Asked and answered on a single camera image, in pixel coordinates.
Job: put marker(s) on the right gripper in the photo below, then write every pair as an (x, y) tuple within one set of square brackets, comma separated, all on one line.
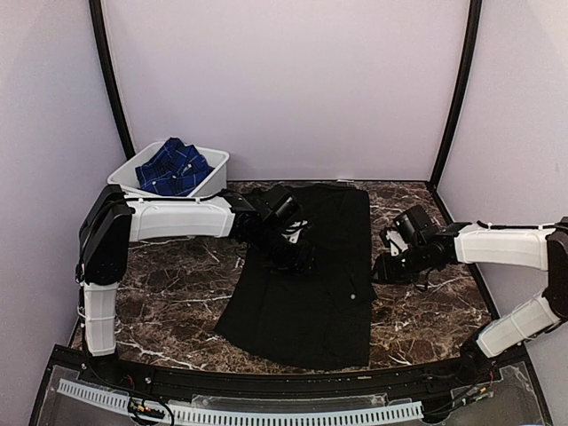
[(387, 273)]

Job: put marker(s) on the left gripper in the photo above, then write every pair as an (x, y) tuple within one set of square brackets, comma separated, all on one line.
[(298, 263)]

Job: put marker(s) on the black long sleeve shirt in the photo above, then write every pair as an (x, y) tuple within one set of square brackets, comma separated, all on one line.
[(319, 319)]

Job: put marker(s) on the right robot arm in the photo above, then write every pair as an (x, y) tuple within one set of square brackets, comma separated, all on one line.
[(525, 267)]

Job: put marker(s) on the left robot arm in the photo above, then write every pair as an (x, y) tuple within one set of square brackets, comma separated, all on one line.
[(118, 221)]

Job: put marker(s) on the blue plaid shirt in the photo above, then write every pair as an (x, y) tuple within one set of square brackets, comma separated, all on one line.
[(176, 169)]

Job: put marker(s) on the white plastic bin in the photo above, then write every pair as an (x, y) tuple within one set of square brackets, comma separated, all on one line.
[(126, 177)]

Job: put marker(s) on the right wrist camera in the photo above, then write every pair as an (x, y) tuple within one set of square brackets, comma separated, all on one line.
[(411, 228)]

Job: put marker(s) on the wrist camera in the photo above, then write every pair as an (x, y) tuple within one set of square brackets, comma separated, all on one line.
[(282, 210), (411, 228)]

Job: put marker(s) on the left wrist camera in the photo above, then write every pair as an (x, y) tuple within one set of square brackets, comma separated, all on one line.
[(282, 210)]

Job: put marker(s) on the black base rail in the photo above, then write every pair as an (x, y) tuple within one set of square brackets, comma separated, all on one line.
[(426, 380)]

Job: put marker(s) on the white slotted cable duct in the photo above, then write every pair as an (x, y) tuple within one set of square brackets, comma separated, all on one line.
[(209, 410)]

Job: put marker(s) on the right black frame post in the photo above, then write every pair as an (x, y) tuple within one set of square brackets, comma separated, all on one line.
[(460, 87)]

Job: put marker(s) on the black frame post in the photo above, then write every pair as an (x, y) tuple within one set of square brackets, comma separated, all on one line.
[(460, 87), (106, 65)]

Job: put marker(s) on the left black frame post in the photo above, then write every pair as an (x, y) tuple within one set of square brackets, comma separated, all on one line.
[(106, 65)]

